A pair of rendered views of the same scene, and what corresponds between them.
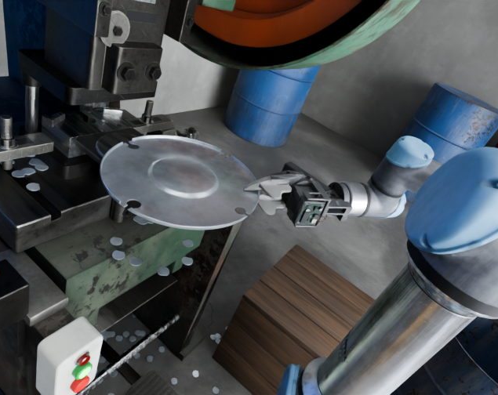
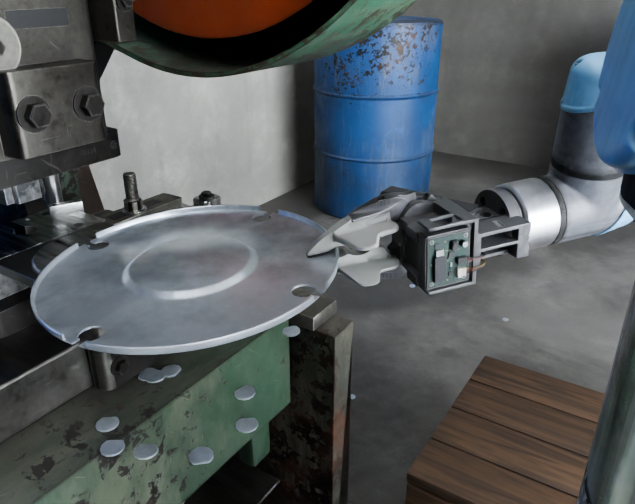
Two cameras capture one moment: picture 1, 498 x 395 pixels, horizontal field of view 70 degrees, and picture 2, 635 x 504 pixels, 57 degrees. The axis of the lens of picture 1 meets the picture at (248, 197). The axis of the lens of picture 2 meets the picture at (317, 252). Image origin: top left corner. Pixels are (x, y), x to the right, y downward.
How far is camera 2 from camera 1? 0.15 m
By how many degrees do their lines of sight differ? 12
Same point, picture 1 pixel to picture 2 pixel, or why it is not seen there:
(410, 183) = not seen: hidden behind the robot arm
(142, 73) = (68, 111)
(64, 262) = (10, 488)
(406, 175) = not seen: hidden behind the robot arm
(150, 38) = (70, 51)
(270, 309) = (468, 489)
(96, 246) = (69, 443)
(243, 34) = (248, 12)
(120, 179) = (69, 300)
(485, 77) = not seen: outside the picture
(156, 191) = (136, 302)
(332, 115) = (493, 138)
